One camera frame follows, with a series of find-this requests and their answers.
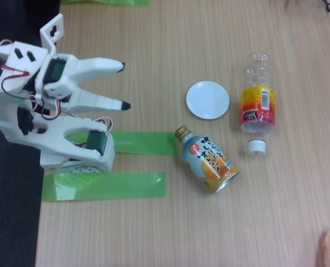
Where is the white round plate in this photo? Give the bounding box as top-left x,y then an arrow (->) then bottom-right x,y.
185,80 -> 231,121

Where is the orange juice bottle can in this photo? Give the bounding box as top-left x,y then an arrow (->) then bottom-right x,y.
174,125 -> 240,195

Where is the short green tape strip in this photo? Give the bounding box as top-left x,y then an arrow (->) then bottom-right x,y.
66,130 -> 177,156

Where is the long green tape strip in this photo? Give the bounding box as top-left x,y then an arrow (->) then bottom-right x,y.
41,171 -> 166,203

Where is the clear plastic bottle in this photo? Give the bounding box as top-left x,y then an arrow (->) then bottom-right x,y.
239,52 -> 276,156

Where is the green tape at table edge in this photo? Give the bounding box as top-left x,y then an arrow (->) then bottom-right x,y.
59,0 -> 150,7

